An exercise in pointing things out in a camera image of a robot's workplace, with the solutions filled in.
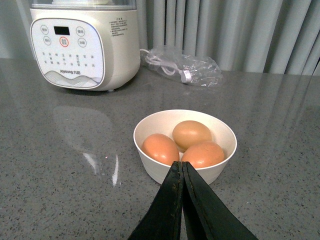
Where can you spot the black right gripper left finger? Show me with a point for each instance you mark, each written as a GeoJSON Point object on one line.
{"type": "Point", "coordinates": [164, 216]}

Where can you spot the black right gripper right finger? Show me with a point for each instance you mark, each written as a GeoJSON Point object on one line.
{"type": "Point", "coordinates": [206, 216]}

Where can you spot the brown egg bowl right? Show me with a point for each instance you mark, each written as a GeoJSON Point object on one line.
{"type": "Point", "coordinates": [204, 154]}

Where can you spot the brown egg bowl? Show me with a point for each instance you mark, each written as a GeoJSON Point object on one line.
{"type": "Point", "coordinates": [190, 132]}
{"type": "Point", "coordinates": [204, 154]}
{"type": "Point", "coordinates": [161, 148]}

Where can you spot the brown egg bowl left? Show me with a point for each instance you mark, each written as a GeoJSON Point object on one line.
{"type": "Point", "coordinates": [161, 148]}

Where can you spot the brown egg bowl back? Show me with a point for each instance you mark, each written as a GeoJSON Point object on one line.
{"type": "Point", "coordinates": [190, 132]}

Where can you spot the clear plastic bag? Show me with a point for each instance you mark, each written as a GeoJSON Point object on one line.
{"type": "Point", "coordinates": [170, 62]}

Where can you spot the white Joyoung cooker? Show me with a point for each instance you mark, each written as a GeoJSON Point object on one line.
{"type": "Point", "coordinates": [86, 44]}

